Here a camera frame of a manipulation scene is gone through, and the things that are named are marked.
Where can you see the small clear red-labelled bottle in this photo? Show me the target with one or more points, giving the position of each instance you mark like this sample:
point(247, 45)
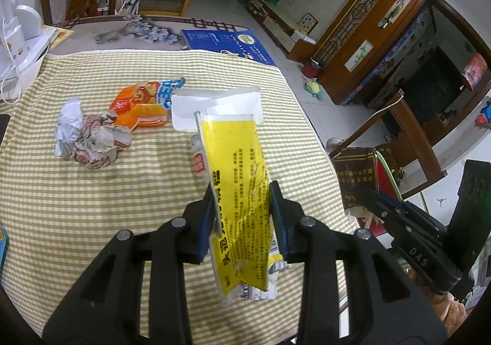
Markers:
point(199, 161)

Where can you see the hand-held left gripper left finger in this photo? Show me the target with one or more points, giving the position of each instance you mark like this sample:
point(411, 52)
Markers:
point(203, 230)

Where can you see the dark brown carton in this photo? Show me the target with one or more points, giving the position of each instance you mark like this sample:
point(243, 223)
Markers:
point(353, 176)

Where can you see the green plush turtle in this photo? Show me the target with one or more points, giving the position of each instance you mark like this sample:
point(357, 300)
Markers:
point(314, 88)

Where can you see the yellow booklet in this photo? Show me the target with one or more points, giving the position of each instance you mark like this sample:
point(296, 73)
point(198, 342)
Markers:
point(61, 35)

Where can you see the low television cabinet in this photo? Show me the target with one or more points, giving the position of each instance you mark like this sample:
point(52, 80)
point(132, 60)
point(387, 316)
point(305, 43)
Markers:
point(280, 28)

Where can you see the white round floor object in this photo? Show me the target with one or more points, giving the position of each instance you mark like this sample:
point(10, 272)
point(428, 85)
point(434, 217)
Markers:
point(333, 145)

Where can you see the red basin with green rim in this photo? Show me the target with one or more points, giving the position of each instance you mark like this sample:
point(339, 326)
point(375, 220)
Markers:
point(385, 176)

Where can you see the white tabletop appliance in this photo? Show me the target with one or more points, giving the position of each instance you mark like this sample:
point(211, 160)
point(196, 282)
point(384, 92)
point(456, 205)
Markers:
point(19, 34)

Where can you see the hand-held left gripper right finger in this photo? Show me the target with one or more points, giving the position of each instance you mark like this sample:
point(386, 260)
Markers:
point(278, 222)

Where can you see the small framed picture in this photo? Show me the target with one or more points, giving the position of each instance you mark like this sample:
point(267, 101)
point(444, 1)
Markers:
point(308, 24)

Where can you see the blue book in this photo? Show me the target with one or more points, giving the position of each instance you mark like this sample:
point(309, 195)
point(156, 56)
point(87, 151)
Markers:
point(226, 46)

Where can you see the orange snack wrapper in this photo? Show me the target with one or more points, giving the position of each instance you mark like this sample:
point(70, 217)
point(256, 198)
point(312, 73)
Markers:
point(142, 103)

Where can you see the small red bin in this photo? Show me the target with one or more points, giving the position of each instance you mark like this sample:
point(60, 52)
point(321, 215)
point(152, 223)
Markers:
point(311, 69)

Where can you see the floral table mat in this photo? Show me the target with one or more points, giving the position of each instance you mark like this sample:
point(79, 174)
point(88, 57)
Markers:
point(115, 32)

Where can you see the carved wooden partition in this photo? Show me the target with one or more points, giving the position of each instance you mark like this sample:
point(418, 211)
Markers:
point(368, 19)

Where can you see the carved wooden chair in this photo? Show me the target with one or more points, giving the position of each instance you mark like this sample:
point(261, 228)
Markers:
point(418, 138)

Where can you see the yellow packet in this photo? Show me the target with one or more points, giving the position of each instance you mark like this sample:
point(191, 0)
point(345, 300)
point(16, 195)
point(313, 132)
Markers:
point(238, 176)

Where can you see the striped table cloth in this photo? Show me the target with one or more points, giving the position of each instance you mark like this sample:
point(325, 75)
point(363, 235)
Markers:
point(115, 195)

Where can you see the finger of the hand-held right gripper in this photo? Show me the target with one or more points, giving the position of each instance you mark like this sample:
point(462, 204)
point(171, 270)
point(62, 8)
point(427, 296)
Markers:
point(418, 219)
point(378, 210)

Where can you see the blue plastic tray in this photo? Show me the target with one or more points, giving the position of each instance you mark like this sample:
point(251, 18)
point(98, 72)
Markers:
point(4, 249)

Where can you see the white paper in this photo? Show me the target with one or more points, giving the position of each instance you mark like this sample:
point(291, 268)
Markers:
point(69, 126)

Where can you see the white cardboard box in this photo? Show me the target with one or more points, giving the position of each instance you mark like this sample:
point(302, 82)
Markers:
point(214, 103)

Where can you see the printed paper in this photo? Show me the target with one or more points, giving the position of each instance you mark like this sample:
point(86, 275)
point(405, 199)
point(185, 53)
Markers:
point(101, 141)

